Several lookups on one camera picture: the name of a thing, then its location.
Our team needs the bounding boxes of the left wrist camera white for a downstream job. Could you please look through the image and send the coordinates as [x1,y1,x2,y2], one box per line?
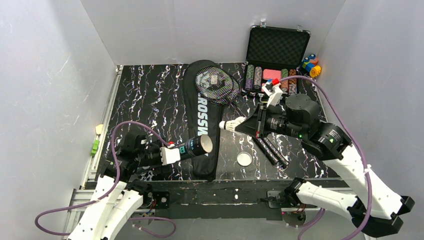
[160,143,181,166]

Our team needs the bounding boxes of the green clip on rail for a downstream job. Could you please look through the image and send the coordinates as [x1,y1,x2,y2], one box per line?
[90,139,100,157]

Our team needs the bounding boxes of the colourful toy blocks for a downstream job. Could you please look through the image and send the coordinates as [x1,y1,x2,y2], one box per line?
[300,54,322,78]

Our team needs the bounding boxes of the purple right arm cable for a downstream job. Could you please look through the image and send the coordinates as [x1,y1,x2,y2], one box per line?
[279,75,373,240]

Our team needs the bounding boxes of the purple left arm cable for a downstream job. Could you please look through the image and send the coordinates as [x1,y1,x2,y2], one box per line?
[34,120,177,239]

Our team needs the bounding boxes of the beige block on rail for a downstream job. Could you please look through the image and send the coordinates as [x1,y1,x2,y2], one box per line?
[95,124,104,135]

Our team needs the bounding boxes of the white tube lid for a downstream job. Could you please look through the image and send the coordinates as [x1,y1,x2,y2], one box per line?
[236,152,253,167]

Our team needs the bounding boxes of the white shuttlecock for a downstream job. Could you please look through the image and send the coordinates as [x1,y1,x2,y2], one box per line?
[218,116,246,133]

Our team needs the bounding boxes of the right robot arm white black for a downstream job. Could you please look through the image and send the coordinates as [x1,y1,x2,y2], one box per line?
[219,94,415,238]

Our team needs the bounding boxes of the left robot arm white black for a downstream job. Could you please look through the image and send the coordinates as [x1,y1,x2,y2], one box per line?
[68,134,158,240]

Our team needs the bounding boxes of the pink card deck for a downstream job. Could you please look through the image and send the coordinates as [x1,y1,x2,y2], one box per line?
[262,69,282,81]

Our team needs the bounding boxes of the black racket bag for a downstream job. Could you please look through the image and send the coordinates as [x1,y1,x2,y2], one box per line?
[182,60,224,182]

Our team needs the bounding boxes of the black shuttlecock tube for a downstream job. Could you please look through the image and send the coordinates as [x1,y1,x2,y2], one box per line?
[176,134,213,161]

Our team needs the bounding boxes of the black poker chip case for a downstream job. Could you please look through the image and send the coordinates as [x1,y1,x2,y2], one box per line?
[241,25,311,97]

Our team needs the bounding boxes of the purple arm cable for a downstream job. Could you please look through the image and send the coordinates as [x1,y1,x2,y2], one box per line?
[34,120,177,239]
[279,75,373,240]

